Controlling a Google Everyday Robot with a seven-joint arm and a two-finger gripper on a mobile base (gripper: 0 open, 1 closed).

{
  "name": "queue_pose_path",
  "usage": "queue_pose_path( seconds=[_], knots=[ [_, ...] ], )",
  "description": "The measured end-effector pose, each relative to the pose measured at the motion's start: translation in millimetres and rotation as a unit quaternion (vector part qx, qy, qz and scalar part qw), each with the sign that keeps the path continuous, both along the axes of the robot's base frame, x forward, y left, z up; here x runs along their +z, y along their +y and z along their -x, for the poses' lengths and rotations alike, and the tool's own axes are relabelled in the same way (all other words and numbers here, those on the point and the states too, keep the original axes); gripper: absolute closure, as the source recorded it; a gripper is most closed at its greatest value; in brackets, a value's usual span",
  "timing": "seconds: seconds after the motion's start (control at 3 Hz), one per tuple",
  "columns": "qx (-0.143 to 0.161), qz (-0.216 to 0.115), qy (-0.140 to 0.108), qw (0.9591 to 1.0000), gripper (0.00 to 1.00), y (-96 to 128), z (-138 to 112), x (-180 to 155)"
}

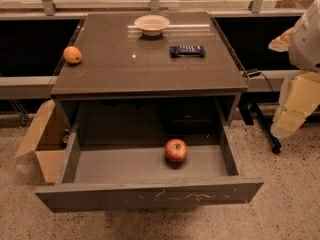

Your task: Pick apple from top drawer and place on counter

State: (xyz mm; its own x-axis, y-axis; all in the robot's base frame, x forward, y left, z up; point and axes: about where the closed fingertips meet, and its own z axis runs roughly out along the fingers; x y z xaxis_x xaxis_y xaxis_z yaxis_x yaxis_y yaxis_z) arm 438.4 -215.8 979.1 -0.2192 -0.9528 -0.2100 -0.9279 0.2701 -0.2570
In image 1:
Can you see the black stand with wheel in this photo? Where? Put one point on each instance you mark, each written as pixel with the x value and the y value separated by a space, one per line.
pixel 247 110

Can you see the orange fruit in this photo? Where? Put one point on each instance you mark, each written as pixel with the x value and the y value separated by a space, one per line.
pixel 72 55

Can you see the red apple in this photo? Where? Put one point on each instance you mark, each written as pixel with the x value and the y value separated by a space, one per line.
pixel 175 150

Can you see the grey cabinet counter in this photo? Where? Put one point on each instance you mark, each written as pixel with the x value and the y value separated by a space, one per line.
pixel 118 62

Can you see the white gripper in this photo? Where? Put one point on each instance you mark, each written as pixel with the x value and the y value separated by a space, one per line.
pixel 306 43

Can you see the brown cardboard box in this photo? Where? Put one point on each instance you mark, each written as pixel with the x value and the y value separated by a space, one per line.
pixel 44 138

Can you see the white bowl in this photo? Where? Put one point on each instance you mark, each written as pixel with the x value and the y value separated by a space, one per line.
pixel 152 25

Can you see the dark blue snack bar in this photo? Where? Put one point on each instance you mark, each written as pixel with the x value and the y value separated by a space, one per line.
pixel 187 51

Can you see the open grey top drawer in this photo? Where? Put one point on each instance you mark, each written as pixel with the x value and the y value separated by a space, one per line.
pixel 115 159

